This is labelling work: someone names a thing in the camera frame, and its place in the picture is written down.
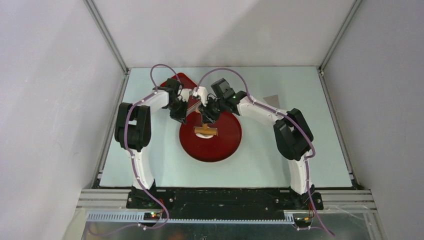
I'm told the white dough ball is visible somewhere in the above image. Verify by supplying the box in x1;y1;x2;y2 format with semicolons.
195;133;215;139

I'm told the rectangular red tray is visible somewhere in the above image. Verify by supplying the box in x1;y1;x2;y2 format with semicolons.
159;72;201;116

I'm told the round red plate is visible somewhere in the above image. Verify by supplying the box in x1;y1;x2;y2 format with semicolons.
178;112;243;163

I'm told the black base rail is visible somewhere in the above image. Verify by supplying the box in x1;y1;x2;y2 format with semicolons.
126;187;324;221

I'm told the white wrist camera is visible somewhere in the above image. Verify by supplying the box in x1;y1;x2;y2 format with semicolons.
192;86;209;107
179;88;193;102

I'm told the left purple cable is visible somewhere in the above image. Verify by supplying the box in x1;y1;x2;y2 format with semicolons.
86;63;186;237

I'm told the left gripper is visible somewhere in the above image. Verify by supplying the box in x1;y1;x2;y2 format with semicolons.
165;98;189;125

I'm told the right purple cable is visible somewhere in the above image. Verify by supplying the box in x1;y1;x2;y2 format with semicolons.
195;67;335;237

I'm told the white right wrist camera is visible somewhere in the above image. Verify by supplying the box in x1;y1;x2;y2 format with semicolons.
192;86;209;107

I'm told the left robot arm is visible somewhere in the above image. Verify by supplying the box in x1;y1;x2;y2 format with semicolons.
114;78;193;208

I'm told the wooden dough roller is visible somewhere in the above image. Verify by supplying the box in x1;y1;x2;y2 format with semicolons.
194;107;218;136

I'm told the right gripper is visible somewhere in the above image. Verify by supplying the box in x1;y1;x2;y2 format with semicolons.
198;96;226;125

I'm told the purple cable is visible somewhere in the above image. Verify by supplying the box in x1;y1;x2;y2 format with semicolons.
195;67;335;237
86;63;186;237

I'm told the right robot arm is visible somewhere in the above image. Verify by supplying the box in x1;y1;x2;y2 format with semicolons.
192;78;315;209

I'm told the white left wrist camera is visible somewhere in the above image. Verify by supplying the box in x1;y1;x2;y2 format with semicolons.
179;88;193;102

